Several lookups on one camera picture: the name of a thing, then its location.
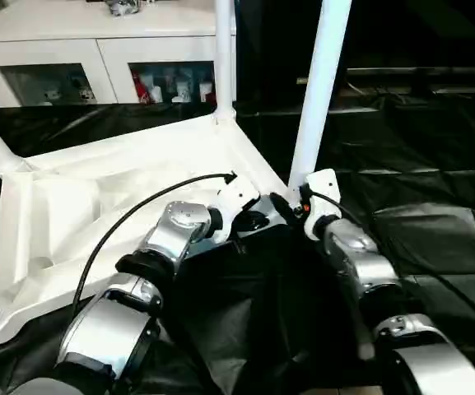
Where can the white plastic table top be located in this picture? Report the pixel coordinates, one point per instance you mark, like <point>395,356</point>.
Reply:
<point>76,197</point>

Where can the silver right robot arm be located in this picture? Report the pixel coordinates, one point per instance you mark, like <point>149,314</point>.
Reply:
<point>364,255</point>

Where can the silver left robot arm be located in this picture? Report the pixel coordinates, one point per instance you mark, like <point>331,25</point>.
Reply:
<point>175,230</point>

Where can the black shiny mat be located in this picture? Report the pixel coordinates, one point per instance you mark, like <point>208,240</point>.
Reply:
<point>406,144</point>

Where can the small yellow label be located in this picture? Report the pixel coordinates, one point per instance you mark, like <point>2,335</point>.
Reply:
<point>301,80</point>

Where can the red bottle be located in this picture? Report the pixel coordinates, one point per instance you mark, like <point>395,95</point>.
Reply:
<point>142,92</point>

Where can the long dark metal bar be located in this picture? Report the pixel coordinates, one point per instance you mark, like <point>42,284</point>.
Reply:
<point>426,71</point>

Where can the white glass-door cabinet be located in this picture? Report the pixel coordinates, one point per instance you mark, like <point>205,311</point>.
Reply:
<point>97,45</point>

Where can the patterned mug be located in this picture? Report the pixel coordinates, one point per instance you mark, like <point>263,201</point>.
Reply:
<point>122,7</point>

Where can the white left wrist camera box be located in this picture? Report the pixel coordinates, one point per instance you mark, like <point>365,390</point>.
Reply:
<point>237,197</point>

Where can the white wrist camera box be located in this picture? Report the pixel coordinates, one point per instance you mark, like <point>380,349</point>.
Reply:
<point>237,197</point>
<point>323,185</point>

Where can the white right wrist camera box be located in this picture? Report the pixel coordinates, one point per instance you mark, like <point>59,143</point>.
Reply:
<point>323,185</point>

